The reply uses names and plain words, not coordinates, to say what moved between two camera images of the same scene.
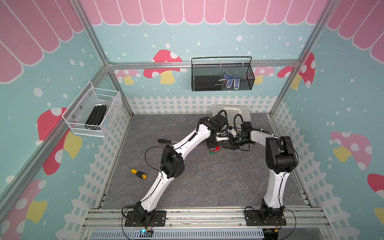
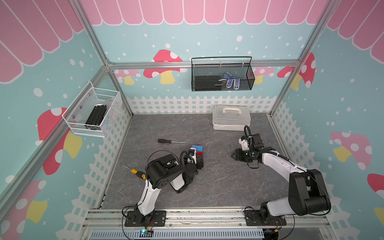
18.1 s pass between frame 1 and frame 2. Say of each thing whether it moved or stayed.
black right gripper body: moved
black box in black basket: stayed
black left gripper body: moved
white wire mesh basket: stayed
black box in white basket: stayed
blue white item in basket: stayed
